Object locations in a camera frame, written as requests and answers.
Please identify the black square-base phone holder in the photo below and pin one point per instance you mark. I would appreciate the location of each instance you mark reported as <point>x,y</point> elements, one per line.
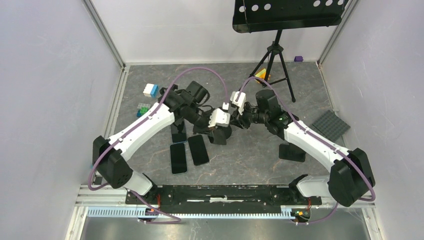
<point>291,152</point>

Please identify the green white blue blocks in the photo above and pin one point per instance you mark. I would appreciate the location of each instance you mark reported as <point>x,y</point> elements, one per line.
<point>142,108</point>

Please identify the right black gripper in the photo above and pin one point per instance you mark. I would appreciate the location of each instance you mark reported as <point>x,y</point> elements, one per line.
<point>239,119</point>

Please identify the middle black smartphone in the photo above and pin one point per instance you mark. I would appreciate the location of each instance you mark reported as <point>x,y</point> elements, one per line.
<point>198,150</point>

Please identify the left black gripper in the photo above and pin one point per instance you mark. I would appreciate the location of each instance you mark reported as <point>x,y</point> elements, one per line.
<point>208,131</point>

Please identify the blue-edged black smartphone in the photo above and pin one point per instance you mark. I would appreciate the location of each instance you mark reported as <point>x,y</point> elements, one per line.
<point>178,132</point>

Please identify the purple block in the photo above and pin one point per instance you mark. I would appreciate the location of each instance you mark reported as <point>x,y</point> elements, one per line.
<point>298,58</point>

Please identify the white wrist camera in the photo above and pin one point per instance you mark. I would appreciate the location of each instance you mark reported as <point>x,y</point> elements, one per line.
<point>238,100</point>
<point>220,117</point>

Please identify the far black phone stand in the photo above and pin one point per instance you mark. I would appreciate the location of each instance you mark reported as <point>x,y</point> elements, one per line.
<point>163,95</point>

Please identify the lower left black smartphone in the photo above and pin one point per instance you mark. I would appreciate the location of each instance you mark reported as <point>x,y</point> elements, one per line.
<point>178,159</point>

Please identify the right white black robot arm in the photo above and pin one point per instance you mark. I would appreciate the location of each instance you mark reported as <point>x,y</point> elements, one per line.
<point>349,176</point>

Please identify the black round-base phone stand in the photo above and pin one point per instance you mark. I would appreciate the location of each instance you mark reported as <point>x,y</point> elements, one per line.
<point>220,135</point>

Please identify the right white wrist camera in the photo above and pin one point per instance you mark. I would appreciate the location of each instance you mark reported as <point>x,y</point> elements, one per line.
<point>238,100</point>

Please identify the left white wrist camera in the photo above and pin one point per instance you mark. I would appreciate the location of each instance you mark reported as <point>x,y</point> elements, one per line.
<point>220,117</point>

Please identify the grey studded baseplate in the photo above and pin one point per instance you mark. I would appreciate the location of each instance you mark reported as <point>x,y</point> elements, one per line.
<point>330,126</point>

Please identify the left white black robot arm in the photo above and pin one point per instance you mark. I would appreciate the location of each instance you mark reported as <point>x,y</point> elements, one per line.
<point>110,155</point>

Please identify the orange yellow block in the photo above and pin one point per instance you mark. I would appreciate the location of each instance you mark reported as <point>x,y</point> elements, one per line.
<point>260,75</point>

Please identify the black music stand tripod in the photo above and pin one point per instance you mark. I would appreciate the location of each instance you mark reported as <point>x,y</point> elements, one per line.
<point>252,16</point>

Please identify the white and blue blocks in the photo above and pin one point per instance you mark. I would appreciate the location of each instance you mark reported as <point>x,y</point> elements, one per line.
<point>150,90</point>

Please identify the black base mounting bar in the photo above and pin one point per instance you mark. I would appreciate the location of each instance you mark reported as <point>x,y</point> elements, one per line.
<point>227,199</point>

